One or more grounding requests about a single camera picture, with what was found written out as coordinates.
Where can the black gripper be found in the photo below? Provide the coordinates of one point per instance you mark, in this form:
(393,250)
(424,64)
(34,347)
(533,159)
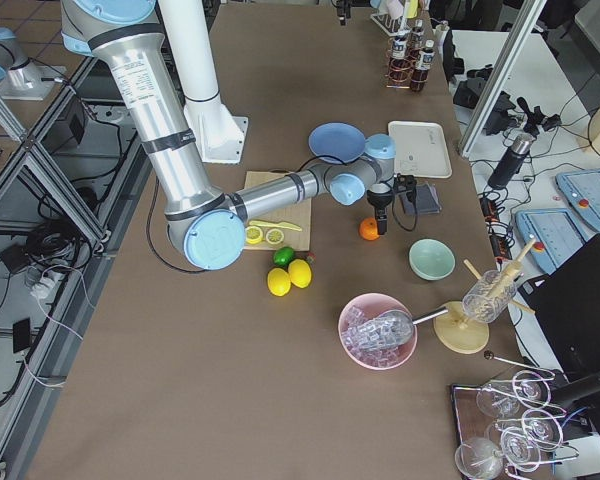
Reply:
(378,202)

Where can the orange mandarin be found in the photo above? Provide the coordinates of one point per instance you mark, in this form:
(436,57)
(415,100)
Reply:
(368,229)

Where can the blue plate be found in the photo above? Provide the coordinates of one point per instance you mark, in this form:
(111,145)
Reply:
(337,142)

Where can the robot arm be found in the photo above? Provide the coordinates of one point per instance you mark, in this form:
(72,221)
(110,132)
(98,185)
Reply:
(160,58)

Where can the grey folded cloth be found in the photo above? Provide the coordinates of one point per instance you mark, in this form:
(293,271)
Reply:
(427,202)

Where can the green bowl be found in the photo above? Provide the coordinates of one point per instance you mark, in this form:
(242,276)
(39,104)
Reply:
(431,259)

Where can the bamboo cutting board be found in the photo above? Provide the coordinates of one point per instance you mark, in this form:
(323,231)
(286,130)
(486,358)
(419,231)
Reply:
(297,214)

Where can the cream rabbit tray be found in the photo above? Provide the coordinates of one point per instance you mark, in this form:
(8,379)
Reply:
(421,149)

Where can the yellow plastic knife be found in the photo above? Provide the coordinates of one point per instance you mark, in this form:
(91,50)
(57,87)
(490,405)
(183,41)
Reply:
(281,225)

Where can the yellow lemon upper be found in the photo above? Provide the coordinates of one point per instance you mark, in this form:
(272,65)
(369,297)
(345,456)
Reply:
(300,273)

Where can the yellow lemon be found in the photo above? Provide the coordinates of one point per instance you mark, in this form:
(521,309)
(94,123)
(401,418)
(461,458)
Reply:
(300,273)
(278,282)

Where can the green lime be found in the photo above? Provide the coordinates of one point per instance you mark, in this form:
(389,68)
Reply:
(283,256)

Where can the steel ice scoop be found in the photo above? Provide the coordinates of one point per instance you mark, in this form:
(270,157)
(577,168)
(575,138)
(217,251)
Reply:
(393,328)

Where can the lemon slice upper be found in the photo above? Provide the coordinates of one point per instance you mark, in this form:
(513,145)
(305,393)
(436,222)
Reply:
(274,236)

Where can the lemon slice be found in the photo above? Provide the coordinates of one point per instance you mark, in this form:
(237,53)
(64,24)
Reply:
(253,235)
(274,236)

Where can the pink bowl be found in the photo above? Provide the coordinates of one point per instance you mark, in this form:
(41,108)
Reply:
(354,315)

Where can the yellow lemon lower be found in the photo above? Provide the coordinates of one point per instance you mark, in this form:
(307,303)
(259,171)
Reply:
(278,282)

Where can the lemon slice lower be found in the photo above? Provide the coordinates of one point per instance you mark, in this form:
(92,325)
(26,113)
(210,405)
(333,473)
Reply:
(253,235)

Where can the wooden stand with base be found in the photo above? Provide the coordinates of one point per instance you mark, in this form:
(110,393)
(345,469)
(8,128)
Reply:
(464,328)

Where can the glass mug on stand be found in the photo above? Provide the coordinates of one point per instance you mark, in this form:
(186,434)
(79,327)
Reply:
(490,295)

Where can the black water bottle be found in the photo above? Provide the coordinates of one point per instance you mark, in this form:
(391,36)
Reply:
(511,161)

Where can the tea bottle middle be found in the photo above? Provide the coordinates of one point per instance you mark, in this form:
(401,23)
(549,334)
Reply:
(398,65)

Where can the tea bottle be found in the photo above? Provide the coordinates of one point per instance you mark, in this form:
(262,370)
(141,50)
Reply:
(398,65)
(422,66)
(416,40)

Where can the tea bottle front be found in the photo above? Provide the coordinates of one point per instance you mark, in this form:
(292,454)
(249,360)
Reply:
(422,66)

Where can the teach pendant left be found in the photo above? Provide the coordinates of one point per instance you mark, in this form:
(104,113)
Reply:
(556,232)

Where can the teach pendant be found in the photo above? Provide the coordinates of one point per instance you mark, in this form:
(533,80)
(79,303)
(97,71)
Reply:
(556,232)
(582,190)

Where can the tea bottle back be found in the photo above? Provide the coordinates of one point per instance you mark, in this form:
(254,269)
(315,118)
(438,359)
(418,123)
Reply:
(416,40)

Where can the teach pendant right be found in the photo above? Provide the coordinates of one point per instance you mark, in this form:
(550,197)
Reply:
(582,190)

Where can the dark glassware tray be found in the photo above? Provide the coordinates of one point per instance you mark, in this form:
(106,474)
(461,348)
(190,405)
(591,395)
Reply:
(484,411)

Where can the wine glass front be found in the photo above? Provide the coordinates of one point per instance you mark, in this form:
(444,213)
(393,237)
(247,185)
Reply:
(478,458)

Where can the wine glass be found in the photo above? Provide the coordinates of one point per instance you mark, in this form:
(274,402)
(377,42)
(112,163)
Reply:
(478,458)
(520,451)

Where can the wine glass middle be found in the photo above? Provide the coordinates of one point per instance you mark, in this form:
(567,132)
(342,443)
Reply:
(520,451)

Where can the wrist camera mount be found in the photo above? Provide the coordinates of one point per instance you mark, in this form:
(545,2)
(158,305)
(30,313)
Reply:
(407,185)

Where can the copper wire bottle rack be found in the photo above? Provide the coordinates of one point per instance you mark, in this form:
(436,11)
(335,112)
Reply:
(410,64)

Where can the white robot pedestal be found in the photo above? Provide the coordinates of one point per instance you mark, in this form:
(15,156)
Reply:
(220,136)

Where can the aluminium frame post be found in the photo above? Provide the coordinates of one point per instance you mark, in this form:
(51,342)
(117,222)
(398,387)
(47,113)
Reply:
(516,39)

